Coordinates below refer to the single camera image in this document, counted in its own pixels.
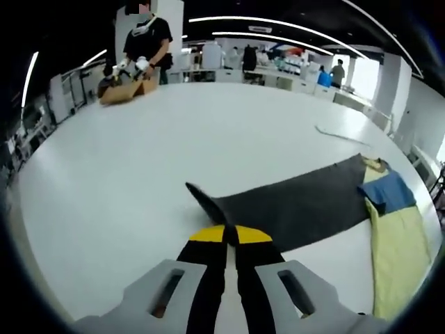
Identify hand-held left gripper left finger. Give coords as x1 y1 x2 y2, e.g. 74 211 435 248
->
74 224 227 334

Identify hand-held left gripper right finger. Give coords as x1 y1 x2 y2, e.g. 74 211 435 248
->
229 225 387 334

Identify yellow black blue garment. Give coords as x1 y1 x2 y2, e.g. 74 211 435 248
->
184 152 435 321

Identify brown cardboard box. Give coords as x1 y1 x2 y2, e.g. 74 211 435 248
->
99 74 159 106

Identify large white container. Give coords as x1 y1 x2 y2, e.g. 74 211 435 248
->
202 41 223 69

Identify black backpack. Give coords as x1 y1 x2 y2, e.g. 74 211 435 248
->
241 45 259 72

